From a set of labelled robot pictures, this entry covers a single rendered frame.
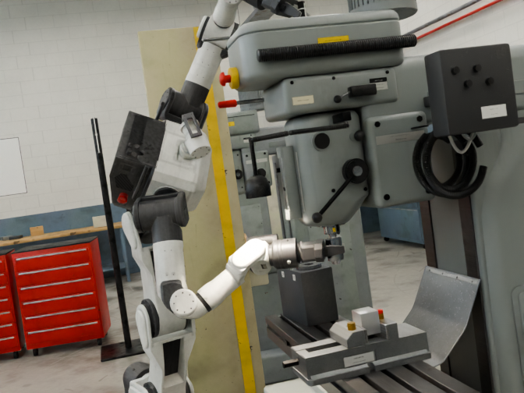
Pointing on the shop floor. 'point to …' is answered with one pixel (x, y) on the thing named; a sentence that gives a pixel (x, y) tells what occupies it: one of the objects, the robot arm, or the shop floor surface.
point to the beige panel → (209, 228)
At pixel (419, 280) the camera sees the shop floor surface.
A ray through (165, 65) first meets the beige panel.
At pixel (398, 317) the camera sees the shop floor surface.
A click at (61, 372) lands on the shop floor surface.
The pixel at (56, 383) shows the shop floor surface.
